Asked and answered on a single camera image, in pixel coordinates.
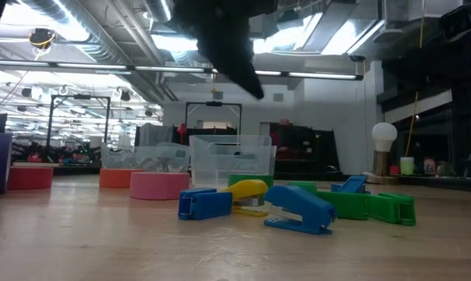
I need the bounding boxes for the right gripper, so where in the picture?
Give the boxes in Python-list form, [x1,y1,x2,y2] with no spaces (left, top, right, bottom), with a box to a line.
[379,34,471,104]

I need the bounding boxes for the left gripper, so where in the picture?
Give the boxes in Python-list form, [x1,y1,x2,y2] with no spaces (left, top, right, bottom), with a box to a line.
[172,0,280,101]

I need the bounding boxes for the clear plastic bin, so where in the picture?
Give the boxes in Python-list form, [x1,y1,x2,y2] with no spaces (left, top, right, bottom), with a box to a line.
[188,134,278,189]
[100,141,191,173]

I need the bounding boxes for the yellow mini stapler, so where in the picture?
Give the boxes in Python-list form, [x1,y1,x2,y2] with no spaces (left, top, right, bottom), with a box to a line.
[224,179,271,218]

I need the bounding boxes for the pink tape roll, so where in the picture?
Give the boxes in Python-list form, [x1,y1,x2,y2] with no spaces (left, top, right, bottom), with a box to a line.
[129,171,191,201]

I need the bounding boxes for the orange tape roll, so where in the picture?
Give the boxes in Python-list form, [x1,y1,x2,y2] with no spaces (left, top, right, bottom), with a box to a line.
[99,168,143,190]

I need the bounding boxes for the red tape roll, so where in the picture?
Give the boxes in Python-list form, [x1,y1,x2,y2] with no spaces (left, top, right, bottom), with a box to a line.
[7,166,55,191]

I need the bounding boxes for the white bulb lamp wooden base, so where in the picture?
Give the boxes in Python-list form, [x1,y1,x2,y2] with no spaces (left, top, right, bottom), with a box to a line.
[362,121,400,185]

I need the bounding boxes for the green translucent cup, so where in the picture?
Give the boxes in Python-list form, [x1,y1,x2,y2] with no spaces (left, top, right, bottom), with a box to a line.
[399,156,416,176]

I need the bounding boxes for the black cabinet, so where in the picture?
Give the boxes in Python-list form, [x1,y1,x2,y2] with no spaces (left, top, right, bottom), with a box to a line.
[269,122,341,176]

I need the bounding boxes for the black frame rig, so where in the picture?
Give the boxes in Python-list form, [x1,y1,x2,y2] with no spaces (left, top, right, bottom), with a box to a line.
[184,101,243,137]
[45,93,112,159]

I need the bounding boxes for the yellow hanging cord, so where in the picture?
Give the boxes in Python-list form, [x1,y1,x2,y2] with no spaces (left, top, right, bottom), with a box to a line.
[404,0,427,158]

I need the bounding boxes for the black yellow cord reel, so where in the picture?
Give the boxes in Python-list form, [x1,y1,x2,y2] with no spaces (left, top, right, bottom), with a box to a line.
[27,27,57,51]

